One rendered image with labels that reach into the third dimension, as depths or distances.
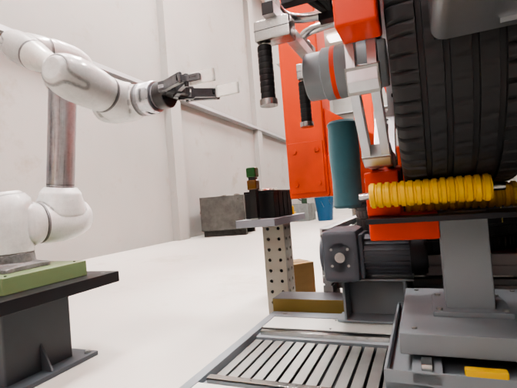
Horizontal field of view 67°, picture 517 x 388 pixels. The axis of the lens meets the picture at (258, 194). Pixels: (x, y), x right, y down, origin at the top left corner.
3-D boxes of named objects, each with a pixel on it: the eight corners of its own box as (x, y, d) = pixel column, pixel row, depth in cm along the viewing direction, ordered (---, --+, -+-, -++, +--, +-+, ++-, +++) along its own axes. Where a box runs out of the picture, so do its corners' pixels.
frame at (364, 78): (387, 159, 74) (362, -119, 75) (351, 163, 77) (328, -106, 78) (401, 172, 124) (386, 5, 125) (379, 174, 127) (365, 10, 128)
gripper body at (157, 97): (168, 112, 111) (195, 107, 107) (148, 106, 103) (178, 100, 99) (166, 86, 111) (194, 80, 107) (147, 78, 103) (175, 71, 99)
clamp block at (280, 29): (290, 33, 89) (288, 10, 89) (254, 42, 93) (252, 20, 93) (296, 41, 94) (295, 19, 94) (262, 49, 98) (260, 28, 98)
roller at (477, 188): (509, 199, 77) (506, 170, 77) (358, 209, 88) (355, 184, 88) (504, 199, 82) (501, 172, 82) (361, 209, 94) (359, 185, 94)
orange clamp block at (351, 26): (382, 36, 74) (378, 17, 66) (341, 45, 77) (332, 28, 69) (379, 0, 75) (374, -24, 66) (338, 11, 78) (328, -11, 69)
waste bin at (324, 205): (338, 219, 903) (337, 194, 905) (335, 220, 862) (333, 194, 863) (318, 219, 921) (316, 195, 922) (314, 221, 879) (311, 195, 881)
